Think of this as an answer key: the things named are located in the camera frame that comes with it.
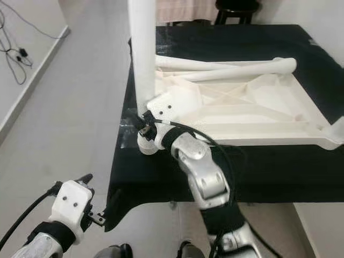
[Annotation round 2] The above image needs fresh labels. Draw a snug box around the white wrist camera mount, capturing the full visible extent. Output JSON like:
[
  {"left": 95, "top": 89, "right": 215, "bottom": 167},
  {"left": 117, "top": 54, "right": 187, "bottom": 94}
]
[
  {"left": 47, "top": 180, "right": 95, "bottom": 237},
  {"left": 146, "top": 85, "right": 189, "bottom": 151}
]

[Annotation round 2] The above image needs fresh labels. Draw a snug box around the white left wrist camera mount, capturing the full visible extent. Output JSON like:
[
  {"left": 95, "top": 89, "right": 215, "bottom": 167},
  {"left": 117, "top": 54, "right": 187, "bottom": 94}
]
[{"left": 47, "top": 180, "right": 95, "bottom": 237}]

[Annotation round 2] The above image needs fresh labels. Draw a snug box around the black tablecloth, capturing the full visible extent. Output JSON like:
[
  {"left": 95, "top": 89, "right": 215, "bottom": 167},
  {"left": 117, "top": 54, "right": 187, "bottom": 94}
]
[{"left": 105, "top": 24, "right": 344, "bottom": 232}]

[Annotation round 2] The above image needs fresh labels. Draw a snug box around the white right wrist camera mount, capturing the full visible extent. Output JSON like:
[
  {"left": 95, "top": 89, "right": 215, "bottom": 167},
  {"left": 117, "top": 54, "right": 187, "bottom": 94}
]
[{"left": 146, "top": 85, "right": 189, "bottom": 151}]

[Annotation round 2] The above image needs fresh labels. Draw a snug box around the black wall cable bundle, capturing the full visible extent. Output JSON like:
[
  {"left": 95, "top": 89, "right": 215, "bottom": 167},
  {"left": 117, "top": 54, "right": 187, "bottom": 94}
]
[{"left": 0, "top": 0, "right": 70, "bottom": 85}]

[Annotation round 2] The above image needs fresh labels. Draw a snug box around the pink cloth covered table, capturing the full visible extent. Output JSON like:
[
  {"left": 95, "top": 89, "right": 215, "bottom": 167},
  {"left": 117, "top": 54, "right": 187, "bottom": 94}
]
[{"left": 156, "top": 0, "right": 218, "bottom": 25}]

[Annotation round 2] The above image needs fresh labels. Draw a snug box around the white plastic children table top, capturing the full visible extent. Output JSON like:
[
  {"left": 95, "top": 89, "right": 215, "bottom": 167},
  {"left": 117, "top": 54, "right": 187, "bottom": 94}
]
[{"left": 136, "top": 54, "right": 344, "bottom": 155}]

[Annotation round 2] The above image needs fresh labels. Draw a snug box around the black stool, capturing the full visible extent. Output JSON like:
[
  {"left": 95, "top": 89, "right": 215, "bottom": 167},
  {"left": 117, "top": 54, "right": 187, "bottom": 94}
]
[{"left": 214, "top": 0, "right": 261, "bottom": 25}]

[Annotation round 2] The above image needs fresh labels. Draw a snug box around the clear tape strip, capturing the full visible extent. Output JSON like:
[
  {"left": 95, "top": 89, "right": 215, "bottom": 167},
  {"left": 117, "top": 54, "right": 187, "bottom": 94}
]
[{"left": 121, "top": 116, "right": 140, "bottom": 148}]

